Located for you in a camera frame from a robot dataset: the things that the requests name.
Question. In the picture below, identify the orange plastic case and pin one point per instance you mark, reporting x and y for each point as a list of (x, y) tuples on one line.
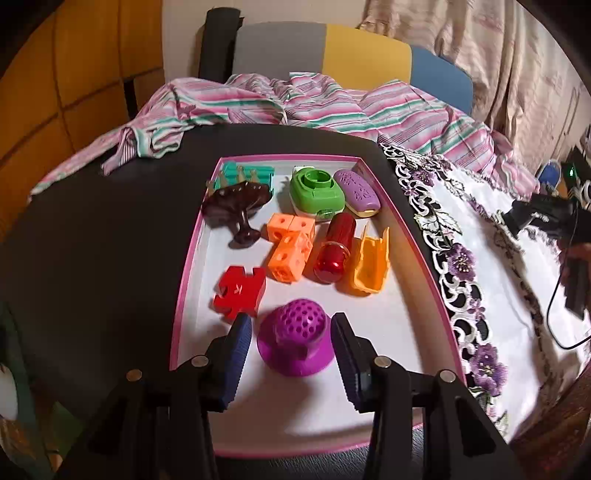
[(369, 267)]

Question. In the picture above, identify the orange linked cubes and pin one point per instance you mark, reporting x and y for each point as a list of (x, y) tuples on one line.
[(288, 254)]

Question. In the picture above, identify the white purple floral tablecloth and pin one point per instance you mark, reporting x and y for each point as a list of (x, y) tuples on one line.
[(508, 277)]

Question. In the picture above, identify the white cup with orange items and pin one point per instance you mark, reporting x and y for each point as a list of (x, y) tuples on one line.
[(27, 438)]

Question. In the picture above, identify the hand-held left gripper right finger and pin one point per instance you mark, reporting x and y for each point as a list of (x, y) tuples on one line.
[(346, 364)]

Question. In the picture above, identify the wooden panel cabinet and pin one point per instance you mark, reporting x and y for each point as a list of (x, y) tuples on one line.
[(83, 69)]

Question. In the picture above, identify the pink-rimmed white tray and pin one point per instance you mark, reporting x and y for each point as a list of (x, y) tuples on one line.
[(286, 415)]

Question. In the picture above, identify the black upright cylinder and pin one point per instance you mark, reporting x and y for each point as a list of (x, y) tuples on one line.
[(217, 46)]

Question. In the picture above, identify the brown pedestal toy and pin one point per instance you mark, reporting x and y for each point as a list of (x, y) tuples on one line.
[(235, 203)]

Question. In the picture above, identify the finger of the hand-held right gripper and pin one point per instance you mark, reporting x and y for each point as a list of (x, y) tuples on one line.
[(517, 217)]

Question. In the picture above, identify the green round plastic toy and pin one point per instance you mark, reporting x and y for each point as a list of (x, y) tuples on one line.
[(318, 194)]

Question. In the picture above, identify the purple perforated ball toy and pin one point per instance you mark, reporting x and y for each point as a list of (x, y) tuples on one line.
[(295, 323)]

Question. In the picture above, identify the red metallic cylinder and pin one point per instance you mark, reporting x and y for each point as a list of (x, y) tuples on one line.
[(334, 244)]

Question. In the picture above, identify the teal plastic toy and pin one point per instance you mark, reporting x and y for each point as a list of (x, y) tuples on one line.
[(263, 174)]

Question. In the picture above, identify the purple oval case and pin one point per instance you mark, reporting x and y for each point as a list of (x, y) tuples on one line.
[(358, 191)]

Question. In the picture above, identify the pink green striped cloth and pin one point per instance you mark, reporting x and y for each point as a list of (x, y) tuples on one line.
[(346, 106)]

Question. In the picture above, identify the beige floral curtain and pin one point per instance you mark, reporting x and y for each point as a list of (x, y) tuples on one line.
[(508, 60)]

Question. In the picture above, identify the blue object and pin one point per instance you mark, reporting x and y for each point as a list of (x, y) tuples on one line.
[(549, 174)]

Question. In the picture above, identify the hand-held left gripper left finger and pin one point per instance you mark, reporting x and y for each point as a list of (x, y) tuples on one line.
[(235, 360)]

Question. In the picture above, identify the red puzzle piece toy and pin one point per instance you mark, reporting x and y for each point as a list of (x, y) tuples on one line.
[(238, 290)]

